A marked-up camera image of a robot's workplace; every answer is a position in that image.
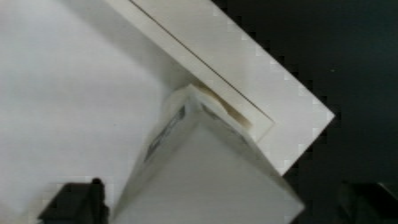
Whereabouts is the white leg with tag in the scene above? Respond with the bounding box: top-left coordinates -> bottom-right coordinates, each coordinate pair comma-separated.
111,85 -> 303,224

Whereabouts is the white square tabletop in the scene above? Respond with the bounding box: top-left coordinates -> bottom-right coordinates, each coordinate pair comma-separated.
0,0 -> 334,224

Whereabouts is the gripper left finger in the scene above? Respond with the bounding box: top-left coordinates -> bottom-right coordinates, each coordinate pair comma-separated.
39,178 -> 110,224

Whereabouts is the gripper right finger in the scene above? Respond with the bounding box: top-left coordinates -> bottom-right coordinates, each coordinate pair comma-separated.
335,182 -> 398,224

